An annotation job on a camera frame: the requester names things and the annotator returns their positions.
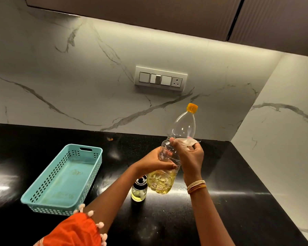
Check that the person's left hand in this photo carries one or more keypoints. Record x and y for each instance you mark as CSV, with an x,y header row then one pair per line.
x,y
149,161

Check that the person's right hand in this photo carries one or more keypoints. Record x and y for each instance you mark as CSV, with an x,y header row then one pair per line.
x,y
191,158

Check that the person's left thumb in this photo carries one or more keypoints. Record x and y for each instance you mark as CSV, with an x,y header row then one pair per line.
x,y
168,166

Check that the person's right thumb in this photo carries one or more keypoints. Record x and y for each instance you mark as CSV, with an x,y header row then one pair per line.
x,y
175,147

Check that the clear plastic oil bottle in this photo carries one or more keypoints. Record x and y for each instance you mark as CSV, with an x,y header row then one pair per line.
x,y
173,151

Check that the person's left forearm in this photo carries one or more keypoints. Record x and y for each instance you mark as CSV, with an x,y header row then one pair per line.
x,y
114,197

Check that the person's right forearm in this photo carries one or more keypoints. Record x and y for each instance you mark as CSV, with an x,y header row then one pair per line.
x,y
208,217

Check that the small glass oil bottle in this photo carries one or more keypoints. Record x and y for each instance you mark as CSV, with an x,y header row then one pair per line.
x,y
139,189

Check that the teal plastic basket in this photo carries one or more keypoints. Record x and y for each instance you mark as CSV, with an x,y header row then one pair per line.
x,y
63,180

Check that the orange sleeve with pompoms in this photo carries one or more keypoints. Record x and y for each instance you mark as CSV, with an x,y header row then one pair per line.
x,y
74,231

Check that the brown overhead cabinet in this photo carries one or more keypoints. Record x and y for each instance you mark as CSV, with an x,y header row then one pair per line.
x,y
184,15

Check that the white wall switch panel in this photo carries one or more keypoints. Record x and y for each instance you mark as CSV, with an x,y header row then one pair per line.
x,y
160,79

